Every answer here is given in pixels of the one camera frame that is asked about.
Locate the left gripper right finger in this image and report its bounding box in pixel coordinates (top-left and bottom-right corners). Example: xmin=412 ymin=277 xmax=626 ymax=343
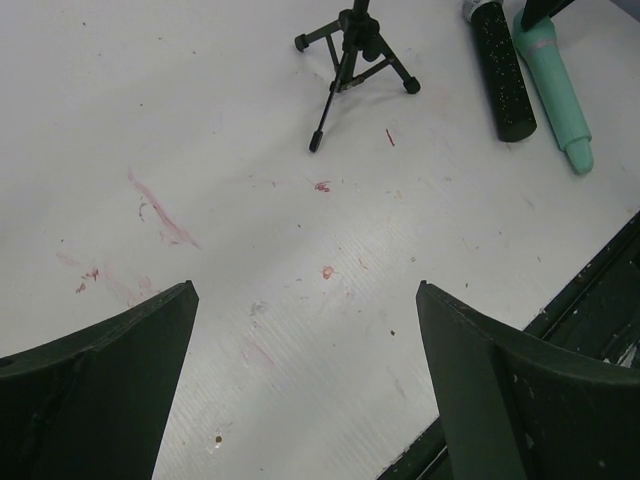
xmin=416 ymin=281 xmax=639 ymax=479

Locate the mint green microphone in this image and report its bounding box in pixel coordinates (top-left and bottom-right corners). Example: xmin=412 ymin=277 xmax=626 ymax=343
xmin=513 ymin=9 xmax=594 ymax=175

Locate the black glitter microphone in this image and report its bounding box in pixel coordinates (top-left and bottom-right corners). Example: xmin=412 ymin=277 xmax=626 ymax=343
xmin=462 ymin=1 xmax=537 ymax=143

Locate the tripod stand with shock mount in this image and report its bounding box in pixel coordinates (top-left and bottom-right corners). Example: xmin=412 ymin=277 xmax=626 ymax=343
xmin=294 ymin=0 xmax=421 ymax=153

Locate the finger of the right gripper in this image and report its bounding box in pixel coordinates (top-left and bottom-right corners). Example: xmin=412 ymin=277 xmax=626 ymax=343
xmin=520 ymin=0 xmax=574 ymax=29

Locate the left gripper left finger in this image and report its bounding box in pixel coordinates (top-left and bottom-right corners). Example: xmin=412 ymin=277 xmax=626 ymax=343
xmin=1 ymin=281 xmax=198 ymax=479

